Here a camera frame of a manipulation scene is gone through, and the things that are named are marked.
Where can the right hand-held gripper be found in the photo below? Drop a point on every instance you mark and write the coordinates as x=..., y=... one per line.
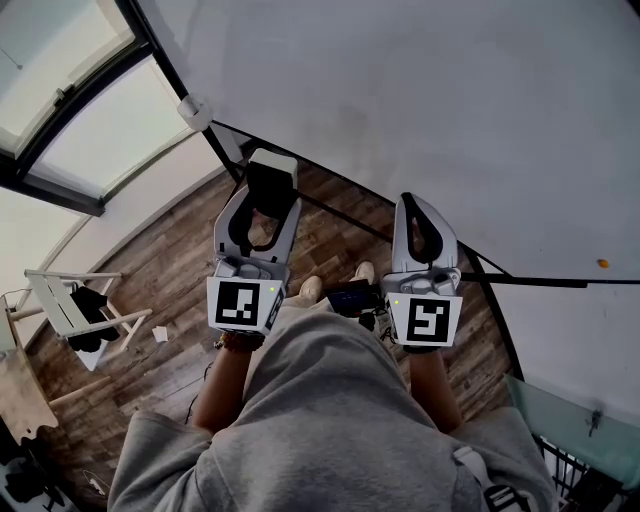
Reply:
x=425, y=320

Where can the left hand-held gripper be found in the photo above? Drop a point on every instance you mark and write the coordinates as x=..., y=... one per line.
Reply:
x=237, y=300

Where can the black and white box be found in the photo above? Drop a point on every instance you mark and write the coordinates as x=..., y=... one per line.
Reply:
x=270, y=190

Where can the person's left forearm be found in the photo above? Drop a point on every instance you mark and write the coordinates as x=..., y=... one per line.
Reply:
x=225, y=390

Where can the person's right forearm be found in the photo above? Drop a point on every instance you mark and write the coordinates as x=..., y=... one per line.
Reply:
x=432, y=395

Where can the beige shoe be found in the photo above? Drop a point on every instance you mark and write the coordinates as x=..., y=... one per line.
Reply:
x=364, y=271
x=311, y=288

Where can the black device with screen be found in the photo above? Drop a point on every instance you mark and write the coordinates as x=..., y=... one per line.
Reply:
x=352, y=300

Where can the black wristband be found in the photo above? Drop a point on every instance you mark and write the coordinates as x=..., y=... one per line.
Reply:
x=420, y=349

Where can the white paper scrap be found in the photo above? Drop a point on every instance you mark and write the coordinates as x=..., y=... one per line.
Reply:
x=160, y=334

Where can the white plastic corner holder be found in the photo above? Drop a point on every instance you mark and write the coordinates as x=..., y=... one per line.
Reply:
x=195, y=112

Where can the orange round magnet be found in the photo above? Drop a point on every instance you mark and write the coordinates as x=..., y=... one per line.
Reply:
x=602, y=263

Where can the black clothing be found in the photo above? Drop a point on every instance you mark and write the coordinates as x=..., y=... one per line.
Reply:
x=90, y=315

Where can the grey hoodie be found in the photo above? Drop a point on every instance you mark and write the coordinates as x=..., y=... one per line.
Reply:
x=325, y=425

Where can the black framed window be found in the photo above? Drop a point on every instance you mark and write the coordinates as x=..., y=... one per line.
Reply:
x=90, y=115

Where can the white wooden chair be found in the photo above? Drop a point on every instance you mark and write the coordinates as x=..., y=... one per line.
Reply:
x=55, y=305

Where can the frosted glass panel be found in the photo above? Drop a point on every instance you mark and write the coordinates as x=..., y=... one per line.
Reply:
x=560, y=425

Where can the wooden rod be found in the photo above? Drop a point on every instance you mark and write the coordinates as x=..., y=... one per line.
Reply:
x=80, y=392

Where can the metal glass clamp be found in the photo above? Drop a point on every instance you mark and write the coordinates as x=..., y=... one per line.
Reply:
x=594, y=422

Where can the black metal railing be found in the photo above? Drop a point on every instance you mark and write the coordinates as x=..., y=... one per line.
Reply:
x=575, y=480

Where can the wooden board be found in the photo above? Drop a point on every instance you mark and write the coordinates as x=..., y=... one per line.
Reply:
x=25, y=395

